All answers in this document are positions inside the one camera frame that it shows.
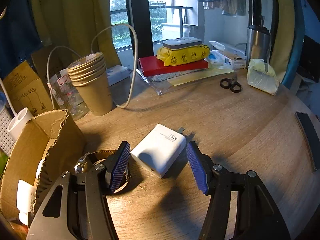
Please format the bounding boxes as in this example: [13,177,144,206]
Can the white power adapter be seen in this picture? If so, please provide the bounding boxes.
[131,124,187,178]

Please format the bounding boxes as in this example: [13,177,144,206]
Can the white pill bottle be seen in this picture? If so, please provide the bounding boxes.
[16,180,36,225]

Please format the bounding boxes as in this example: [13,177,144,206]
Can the open cardboard box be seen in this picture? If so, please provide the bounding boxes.
[1,110,86,219]

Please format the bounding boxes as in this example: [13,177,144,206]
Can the white plastic basket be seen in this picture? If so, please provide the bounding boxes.
[0,106,15,156]

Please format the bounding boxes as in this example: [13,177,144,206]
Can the white desk lamp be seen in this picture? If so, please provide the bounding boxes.
[1,80,33,141]

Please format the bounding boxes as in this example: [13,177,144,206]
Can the black smartphone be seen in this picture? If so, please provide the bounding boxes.
[295,112,319,171]

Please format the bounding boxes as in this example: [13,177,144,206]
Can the clear plastic jar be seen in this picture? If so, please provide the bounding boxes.
[49,69,89,120]

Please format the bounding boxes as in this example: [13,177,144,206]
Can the brown lamp packaging box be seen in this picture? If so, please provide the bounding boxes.
[3,61,53,116]

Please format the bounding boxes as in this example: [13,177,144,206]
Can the black scissors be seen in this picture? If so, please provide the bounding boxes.
[220,77,242,93]

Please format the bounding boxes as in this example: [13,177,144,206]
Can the stack of paper cups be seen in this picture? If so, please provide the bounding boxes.
[67,52,113,116]

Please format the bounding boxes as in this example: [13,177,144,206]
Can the yellow tissue pack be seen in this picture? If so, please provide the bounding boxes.
[247,59,280,95]

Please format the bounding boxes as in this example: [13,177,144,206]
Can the white small boxes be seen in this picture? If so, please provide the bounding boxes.
[206,41,247,70]

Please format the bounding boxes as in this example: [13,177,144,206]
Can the yellow teal curtain right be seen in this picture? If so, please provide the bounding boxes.
[270,0,305,89]

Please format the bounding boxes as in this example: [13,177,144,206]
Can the yellow duck pouch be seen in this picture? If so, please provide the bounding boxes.
[156,45,210,67]

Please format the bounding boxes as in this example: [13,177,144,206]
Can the steel thermos mug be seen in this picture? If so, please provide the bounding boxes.
[246,16,271,64]

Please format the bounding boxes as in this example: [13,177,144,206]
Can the grey white case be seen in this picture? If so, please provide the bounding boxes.
[163,37,202,50]

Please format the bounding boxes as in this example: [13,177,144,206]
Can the yellow curtain left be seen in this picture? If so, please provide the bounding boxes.
[30,0,120,68]

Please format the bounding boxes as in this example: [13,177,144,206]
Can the wristwatch with brown strap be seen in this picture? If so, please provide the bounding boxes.
[74,150,131,193]

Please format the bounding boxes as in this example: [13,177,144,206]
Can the white charging cable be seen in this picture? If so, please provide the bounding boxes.
[46,23,139,110]

